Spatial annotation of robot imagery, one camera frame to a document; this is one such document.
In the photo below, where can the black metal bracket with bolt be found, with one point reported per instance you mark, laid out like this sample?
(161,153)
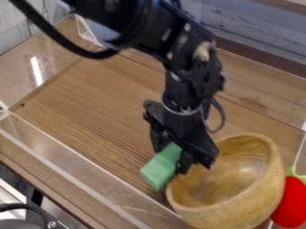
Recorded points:
(42,217)

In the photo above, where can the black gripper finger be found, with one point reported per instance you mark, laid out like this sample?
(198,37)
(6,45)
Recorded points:
(160,134)
(194,156)

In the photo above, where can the clear acrylic corner bracket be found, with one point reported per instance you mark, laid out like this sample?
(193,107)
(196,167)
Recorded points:
(85,31)

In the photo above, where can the green rectangular block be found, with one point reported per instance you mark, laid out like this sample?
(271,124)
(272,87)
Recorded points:
(160,169)

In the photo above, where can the clear acrylic enclosure wall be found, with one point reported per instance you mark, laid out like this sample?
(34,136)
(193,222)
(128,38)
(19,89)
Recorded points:
(75,138)

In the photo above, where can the brown wooden bowl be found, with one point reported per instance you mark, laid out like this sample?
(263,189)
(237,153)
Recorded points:
(236,195)

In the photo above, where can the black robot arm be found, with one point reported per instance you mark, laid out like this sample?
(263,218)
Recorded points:
(161,30)

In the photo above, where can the red plush strawberry toy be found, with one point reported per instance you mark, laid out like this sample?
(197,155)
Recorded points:
(291,212)

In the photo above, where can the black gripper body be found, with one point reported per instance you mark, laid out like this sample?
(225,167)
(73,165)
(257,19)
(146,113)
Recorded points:
(182,112)

